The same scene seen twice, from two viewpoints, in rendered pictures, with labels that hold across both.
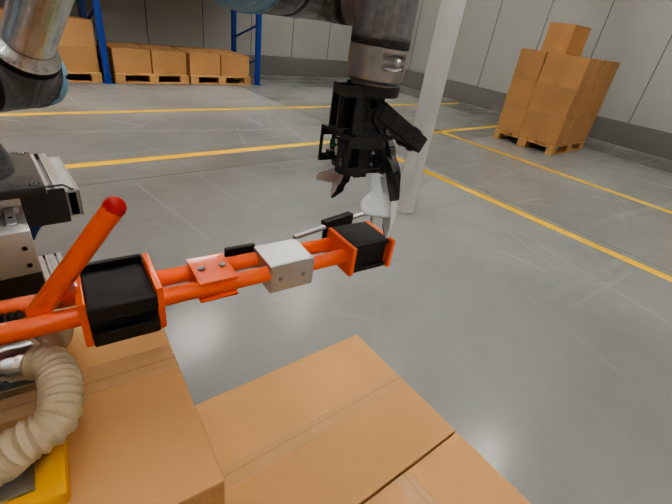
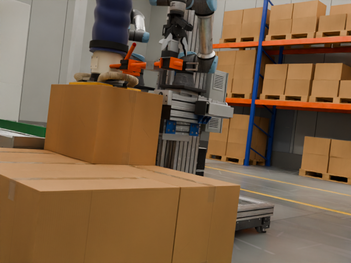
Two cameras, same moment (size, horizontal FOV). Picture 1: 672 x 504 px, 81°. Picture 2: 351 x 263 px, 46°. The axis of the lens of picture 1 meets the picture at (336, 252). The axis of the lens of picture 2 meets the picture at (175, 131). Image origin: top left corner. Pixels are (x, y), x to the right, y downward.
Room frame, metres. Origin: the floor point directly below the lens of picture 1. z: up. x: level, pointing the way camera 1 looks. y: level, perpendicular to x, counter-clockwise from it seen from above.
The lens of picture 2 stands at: (0.52, -2.02, 0.79)
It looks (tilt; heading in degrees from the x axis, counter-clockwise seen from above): 1 degrees down; 87
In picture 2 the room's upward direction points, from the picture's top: 7 degrees clockwise
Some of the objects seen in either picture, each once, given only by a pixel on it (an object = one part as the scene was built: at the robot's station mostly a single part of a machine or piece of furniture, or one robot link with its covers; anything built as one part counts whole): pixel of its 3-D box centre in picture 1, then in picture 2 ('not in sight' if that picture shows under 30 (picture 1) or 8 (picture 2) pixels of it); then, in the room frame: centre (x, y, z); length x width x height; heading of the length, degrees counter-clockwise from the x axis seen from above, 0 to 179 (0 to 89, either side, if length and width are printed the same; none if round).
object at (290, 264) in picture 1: (283, 264); (154, 66); (0.49, 0.07, 1.07); 0.07 x 0.07 x 0.04; 37
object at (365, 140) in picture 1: (361, 128); (174, 25); (0.56, -0.01, 1.26); 0.09 x 0.08 x 0.12; 127
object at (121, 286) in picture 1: (119, 296); (130, 66); (0.36, 0.25, 1.07); 0.10 x 0.08 x 0.06; 37
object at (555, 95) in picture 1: (558, 88); not in sight; (6.95, -3.09, 0.87); 1.20 x 1.01 x 1.74; 134
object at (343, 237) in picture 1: (359, 247); (171, 63); (0.57, -0.04, 1.07); 0.08 x 0.07 x 0.05; 127
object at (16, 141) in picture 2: not in sight; (65, 143); (-0.03, 0.72, 0.58); 0.70 x 0.03 x 0.06; 41
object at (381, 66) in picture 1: (377, 66); (177, 8); (0.56, -0.02, 1.34); 0.08 x 0.08 x 0.05
